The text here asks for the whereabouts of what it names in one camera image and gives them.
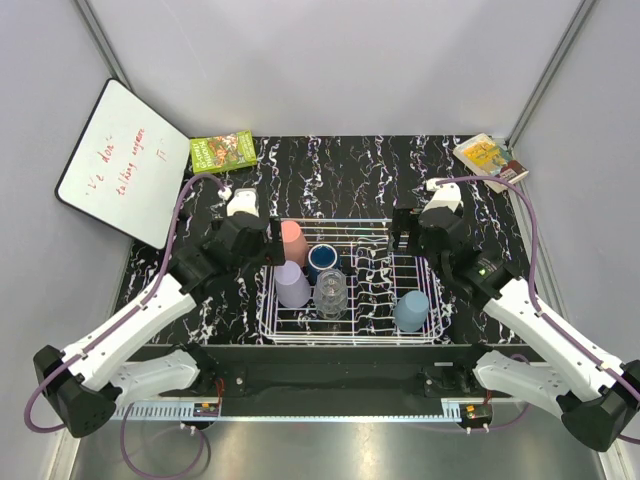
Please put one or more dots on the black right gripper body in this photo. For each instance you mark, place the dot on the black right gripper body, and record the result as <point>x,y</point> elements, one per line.
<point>416,245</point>

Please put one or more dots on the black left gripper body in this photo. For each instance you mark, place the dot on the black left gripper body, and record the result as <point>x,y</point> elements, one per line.
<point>259,256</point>

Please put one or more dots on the pink plastic cup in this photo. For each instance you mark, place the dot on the pink plastic cup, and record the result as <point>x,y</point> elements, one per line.
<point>294,242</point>

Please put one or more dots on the lilac plastic cup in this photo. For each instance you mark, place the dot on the lilac plastic cup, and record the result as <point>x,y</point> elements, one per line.
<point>292,287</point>

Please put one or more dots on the clear glass tumbler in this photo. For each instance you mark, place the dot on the clear glass tumbler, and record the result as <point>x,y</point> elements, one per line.
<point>331,294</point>

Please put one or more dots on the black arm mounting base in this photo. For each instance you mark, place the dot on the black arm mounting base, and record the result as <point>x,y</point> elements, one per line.
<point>342,381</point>

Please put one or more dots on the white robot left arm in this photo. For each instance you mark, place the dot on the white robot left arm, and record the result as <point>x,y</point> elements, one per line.
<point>87,381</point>

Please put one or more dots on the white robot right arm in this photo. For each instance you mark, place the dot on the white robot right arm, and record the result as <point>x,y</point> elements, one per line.
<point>594,394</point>

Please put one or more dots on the dark blue ceramic mug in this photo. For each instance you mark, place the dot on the dark blue ceramic mug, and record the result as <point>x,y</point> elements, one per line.
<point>320,258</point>

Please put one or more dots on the light blue plastic cup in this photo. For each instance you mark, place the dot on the light blue plastic cup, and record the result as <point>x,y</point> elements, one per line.
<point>411,311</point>

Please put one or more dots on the green paperback book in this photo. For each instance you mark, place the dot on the green paperback book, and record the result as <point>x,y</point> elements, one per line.
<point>219,154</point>

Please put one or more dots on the yellow paperback book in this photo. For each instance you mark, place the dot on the yellow paperback book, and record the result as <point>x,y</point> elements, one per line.
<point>482,155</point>

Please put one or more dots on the red paperback book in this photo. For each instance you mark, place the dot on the red paperback book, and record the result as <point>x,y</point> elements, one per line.
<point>511,171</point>

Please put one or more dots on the white dry-erase board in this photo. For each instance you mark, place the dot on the white dry-erase board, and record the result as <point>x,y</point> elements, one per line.
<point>127,166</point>

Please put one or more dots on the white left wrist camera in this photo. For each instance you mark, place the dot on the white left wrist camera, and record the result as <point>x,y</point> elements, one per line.
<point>242,200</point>

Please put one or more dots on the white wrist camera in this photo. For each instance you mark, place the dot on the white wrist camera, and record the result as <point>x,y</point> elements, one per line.
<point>242,200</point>
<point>447,195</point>

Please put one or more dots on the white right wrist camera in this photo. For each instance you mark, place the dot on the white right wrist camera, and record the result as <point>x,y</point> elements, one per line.
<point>447,195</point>

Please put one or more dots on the white wire dish rack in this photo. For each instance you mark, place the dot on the white wire dish rack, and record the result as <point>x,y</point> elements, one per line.
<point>376,279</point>

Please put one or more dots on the white slotted cable duct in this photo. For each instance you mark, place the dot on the white slotted cable duct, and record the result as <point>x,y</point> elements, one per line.
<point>185,411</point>

